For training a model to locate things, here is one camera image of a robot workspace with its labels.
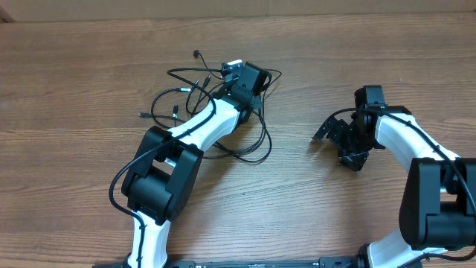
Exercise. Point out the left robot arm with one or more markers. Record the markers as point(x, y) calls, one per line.
point(159, 180)

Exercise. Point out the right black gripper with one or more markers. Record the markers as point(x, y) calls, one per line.
point(343, 139)

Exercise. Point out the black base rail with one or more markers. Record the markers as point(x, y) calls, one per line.
point(253, 263)

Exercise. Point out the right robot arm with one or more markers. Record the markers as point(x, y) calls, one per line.
point(437, 212)

